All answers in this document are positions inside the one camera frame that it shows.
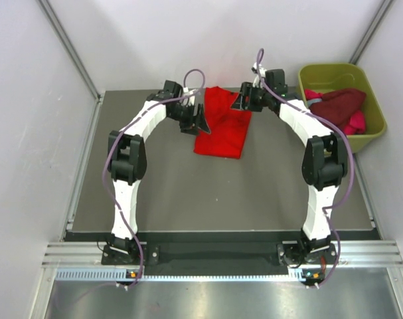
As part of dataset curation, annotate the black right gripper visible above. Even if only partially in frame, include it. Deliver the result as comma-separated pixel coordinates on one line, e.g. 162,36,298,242
230,83,272,113

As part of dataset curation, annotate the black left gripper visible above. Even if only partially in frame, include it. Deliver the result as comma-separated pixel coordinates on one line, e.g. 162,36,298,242
167,102,210,136

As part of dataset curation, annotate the red t shirt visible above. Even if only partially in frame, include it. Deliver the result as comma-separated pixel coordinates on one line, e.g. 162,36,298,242
194,86,252,159

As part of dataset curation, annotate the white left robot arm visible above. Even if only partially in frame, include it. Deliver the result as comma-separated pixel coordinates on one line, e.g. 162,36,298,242
102,80,210,264

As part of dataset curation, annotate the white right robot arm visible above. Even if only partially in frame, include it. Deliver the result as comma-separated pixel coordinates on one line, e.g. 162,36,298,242
232,63,348,263

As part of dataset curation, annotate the olive green plastic bin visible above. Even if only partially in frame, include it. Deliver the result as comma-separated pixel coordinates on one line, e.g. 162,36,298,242
298,63,387,154

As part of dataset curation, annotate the maroon shirt in bin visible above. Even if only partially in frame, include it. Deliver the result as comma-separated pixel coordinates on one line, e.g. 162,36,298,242
309,87,367,133

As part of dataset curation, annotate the pink shirt in bin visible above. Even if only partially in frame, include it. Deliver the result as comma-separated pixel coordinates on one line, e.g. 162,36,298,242
303,88,367,136

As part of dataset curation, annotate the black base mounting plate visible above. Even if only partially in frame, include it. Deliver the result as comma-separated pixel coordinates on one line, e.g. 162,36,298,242
102,231,337,276

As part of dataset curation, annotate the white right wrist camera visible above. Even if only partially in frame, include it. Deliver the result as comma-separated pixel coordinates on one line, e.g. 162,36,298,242
252,62,267,88

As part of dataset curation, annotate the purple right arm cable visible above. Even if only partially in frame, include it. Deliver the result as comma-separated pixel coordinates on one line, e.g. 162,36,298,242
256,47,357,289

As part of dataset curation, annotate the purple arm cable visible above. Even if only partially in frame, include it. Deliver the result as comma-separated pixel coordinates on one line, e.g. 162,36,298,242
53,68,208,310
256,47,357,289

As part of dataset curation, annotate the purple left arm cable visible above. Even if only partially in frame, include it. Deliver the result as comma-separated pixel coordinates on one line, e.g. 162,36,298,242
53,68,208,310

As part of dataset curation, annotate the aluminium frame post right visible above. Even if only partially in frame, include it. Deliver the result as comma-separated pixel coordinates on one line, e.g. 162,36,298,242
349,0,396,65

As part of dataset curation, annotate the aluminium frame post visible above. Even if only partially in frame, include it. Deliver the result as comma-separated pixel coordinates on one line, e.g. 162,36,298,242
36,0,101,100
349,0,396,65

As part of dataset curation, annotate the aluminium frame post left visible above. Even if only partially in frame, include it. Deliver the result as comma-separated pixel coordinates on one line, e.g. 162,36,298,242
36,0,101,100

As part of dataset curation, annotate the aluminium front rail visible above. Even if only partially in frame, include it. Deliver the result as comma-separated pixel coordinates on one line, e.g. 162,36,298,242
42,241,403,283

